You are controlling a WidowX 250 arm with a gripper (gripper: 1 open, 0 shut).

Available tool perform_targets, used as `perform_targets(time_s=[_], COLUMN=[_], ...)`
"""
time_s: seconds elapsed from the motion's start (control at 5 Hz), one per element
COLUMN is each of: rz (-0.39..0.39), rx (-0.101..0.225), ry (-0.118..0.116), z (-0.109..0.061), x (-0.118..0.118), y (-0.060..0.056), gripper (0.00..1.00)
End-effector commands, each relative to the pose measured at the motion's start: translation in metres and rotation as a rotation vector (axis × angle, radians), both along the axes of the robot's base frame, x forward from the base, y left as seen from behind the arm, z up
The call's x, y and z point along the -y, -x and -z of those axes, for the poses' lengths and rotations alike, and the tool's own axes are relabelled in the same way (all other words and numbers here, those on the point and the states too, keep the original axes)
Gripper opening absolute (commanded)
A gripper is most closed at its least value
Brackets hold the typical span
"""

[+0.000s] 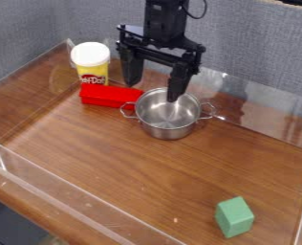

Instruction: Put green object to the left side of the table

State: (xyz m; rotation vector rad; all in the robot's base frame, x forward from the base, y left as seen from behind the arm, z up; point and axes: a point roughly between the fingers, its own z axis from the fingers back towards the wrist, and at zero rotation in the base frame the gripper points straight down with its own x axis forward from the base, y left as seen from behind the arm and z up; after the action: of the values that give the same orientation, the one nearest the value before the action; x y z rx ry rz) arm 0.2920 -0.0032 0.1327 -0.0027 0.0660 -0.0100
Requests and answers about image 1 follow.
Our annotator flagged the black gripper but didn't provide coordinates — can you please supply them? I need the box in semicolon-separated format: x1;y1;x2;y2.
116;24;205;102

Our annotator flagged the green foam block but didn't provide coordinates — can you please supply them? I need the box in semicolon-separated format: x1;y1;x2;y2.
215;196;255;238

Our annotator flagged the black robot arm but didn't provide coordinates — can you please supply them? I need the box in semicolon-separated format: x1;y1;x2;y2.
116;0;207;102

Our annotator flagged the yellow Play-Doh can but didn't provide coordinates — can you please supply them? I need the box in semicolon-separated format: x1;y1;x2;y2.
71;42;109;85

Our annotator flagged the small steel pot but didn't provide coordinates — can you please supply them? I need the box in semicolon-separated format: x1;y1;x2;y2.
119;87;216;141

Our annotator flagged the red rectangular block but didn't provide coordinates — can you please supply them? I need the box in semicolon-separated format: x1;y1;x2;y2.
79;83;143;108

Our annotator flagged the clear acrylic table barrier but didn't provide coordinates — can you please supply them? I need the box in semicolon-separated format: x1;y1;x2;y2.
0;44;302;245

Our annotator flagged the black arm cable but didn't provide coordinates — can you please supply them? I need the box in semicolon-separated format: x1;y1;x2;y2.
180;0;208;20

